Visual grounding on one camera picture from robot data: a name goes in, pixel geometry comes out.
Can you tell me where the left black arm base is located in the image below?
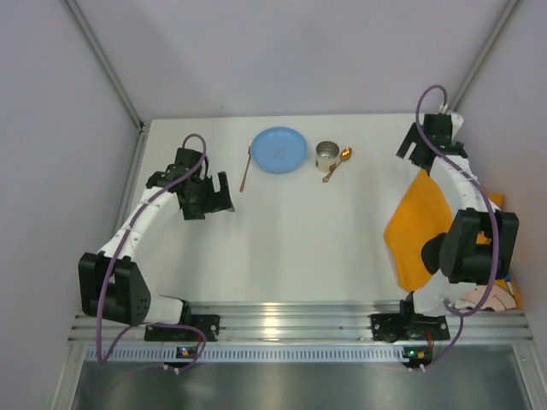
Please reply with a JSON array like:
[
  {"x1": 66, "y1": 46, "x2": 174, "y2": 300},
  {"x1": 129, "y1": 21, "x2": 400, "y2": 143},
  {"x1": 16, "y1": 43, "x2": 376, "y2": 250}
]
[{"x1": 144, "y1": 314, "x2": 221, "y2": 342}]

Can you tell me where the perforated cable duct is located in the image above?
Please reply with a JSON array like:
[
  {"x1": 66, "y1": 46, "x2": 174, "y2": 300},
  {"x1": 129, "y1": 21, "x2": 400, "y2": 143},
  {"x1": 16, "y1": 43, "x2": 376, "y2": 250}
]
[{"x1": 109, "y1": 345, "x2": 431, "y2": 363}]

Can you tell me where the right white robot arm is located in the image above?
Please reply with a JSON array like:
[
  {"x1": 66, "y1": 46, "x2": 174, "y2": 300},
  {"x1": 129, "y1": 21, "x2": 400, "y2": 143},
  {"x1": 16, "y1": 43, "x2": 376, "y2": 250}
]
[{"x1": 384, "y1": 114, "x2": 519, "y2": 316}]

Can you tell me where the copper spoon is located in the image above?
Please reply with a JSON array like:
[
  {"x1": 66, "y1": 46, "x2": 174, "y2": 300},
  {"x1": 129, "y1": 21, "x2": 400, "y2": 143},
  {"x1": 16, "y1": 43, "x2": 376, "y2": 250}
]
[{"x1": 322, "y1": 147, "x2": 353, "y2": 183}]

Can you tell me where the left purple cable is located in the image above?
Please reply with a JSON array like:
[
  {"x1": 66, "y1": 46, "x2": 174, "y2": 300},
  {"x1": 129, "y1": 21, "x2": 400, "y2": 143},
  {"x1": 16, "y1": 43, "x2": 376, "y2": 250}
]
[{"x1": 96, "y1": 133, "x2": 209, "y2": 369}]

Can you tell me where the orange Mickey Mouse cloth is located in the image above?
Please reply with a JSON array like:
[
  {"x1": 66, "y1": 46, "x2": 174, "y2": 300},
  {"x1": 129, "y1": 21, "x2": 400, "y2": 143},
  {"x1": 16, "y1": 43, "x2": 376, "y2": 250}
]
[{"x1": 384, "y1": 170, "x2": 521, "y2": 312}]

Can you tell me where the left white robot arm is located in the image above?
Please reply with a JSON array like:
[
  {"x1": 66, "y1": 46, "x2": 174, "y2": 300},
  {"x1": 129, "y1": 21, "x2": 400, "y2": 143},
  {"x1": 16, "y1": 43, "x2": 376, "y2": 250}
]
[{"x1": 78, "y1": 147, "x2": 234, "y2": 326}]

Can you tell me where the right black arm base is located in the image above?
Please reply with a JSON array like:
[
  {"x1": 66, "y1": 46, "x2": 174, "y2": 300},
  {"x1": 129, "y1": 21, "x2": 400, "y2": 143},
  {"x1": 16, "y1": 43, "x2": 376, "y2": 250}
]
[{"x1": 370, "y1": 294, "x2": 450, "y2": 343}]

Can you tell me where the copper fork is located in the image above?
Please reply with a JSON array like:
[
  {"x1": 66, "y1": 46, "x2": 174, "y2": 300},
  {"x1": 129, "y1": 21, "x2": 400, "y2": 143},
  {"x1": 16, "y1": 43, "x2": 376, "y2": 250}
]
[{"x1": 239, "y1": 141, "x2": 252, "y2": 192}]

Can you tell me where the blue plastic plate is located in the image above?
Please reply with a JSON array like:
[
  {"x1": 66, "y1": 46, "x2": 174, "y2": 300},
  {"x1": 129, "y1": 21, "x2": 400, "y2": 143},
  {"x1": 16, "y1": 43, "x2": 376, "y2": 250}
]
[{"x1": 250, "y1": 126, "x2": 309, "y2": 174}]

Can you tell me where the small metal cup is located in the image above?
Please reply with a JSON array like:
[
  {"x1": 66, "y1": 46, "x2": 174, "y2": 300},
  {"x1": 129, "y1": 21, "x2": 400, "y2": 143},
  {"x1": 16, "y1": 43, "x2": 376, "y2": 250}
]
[{"x1": 315, "y1": 141, "x2": 340, "y2": 173}]

